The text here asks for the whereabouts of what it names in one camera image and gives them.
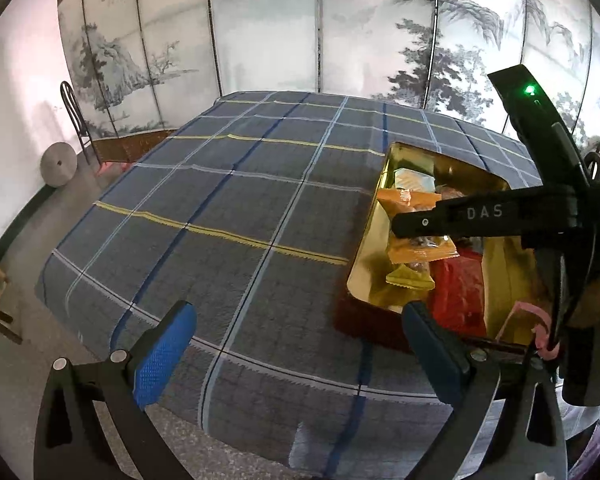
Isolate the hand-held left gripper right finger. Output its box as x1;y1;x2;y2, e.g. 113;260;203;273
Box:
401;300;568;480

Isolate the white snack packet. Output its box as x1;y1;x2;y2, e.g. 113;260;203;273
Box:
394;166;437;192

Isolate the blue plaid tablecloth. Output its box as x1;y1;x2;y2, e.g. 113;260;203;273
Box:
35;90;546;478

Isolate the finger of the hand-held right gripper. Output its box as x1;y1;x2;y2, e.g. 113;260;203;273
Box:
390;187;531;241

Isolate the painted landscape folding screen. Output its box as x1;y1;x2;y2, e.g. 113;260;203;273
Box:
57;0;600;171

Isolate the pink cord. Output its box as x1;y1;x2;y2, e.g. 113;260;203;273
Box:
495;301;562;361

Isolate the orange snack packet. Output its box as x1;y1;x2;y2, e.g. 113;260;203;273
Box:
376;186;443;217
387;234;457;273

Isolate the large red snack packet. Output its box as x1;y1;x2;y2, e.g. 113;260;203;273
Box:
427;255;488;338

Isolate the small yellow snack packet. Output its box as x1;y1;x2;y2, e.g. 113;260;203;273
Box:
384;262;436;291

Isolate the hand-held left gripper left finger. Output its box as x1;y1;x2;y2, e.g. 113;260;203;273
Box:
32;300;198;480

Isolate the round grey stone disc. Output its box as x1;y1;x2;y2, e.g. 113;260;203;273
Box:
41;142;78;188

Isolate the red tin box gold interior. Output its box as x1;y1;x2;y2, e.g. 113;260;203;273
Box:
334;141;551;356

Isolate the black metal chair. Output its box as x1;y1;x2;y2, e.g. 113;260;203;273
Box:
60;81;98;166

